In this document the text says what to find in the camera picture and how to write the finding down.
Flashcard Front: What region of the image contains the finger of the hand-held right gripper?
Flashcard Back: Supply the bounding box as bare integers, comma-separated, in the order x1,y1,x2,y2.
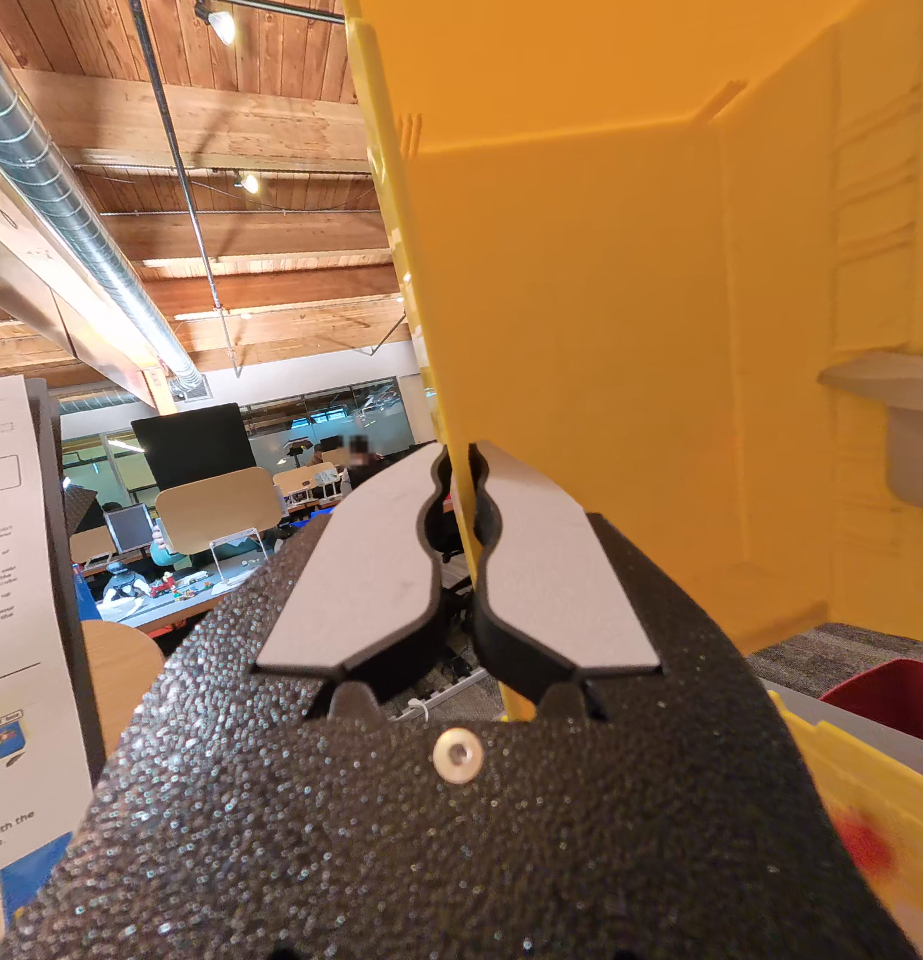
817,351,923,513

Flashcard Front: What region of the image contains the clear acrylic stand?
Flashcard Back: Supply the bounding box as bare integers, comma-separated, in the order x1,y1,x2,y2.
208,528,273,588

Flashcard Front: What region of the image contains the beige desk divider panel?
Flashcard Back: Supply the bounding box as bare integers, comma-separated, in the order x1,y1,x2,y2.
154,466,284,557

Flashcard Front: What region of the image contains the black standing board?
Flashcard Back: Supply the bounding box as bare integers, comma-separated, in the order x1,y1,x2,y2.
130,402,259,494

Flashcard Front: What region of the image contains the metal ceiling conduit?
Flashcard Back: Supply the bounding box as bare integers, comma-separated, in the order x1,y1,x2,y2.
127,0,244,378

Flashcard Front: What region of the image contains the white instruction sheet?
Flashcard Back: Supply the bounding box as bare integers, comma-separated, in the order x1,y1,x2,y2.
0,375,97,880

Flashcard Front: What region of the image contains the yellow plastic box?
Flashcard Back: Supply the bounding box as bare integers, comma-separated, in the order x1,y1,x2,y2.
343,0,923,725
775,693,923,960

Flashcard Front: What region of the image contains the grey worktable with toys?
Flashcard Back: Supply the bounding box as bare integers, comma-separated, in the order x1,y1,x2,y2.
94,558,283,637

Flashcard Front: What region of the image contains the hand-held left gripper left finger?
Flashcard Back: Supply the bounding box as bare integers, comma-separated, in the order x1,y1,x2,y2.
253,441,450,704

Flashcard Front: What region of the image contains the computer monitor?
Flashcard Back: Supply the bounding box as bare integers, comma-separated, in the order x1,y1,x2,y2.
103,501,157,557

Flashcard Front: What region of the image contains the dark red plastic bin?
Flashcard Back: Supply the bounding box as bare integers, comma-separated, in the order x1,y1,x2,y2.
819,657,923,753

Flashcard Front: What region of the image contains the round wooden table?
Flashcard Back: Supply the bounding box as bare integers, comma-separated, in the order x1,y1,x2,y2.
79,619,167,760

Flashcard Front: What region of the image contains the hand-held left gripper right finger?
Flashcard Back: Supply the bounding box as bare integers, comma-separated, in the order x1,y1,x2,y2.
469,439,664,708

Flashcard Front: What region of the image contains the silver ceiling duct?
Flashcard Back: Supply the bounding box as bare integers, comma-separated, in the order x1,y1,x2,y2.
0,33,214,404

